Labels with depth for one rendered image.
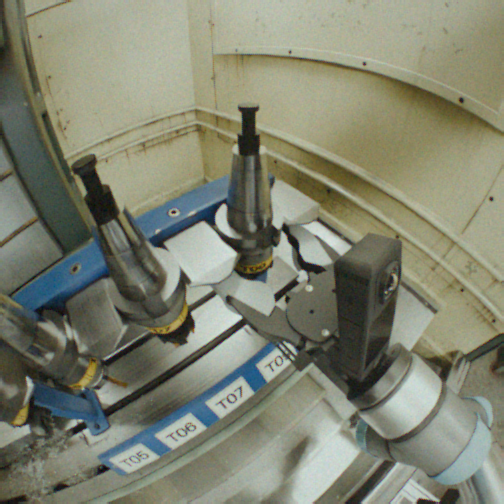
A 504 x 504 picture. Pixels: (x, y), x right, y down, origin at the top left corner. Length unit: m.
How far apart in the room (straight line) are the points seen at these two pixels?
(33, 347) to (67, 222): 0.67
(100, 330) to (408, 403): 0.24
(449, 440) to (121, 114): 1.23
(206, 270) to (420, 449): 0.24
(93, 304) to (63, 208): 0.62
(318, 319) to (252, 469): 0.51
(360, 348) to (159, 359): 0.42
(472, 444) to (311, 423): 0.48
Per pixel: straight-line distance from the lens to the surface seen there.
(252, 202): 0.19
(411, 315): 0.74
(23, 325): 0.19
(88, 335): 0.20
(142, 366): 0.53
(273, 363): 0.44
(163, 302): 0.19
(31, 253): 0.86
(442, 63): 0.55
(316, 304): 0.20
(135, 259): 0.15
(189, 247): 0.21
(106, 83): 1.09
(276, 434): 0.63
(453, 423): 0.24
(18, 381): 0.25
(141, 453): 0.47
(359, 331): 0.15
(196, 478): 0.63
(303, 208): 0.25
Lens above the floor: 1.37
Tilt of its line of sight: 49 degrees down
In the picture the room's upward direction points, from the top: straight up
